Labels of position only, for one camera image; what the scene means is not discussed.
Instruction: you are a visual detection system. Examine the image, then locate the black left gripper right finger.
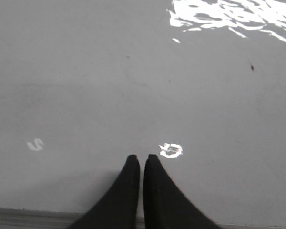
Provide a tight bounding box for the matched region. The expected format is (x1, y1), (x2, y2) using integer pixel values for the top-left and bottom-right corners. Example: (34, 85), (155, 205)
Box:
(143, 154), (220, 229)

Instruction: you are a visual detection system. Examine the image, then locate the white whiteboard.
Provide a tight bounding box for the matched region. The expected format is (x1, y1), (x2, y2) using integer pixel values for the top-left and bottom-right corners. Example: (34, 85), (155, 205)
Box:
(0, 0), (286, 227)

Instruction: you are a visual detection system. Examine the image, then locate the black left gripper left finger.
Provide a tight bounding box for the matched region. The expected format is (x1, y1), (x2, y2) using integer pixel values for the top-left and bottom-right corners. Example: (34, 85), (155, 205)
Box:
(68, 155), (140, 229)

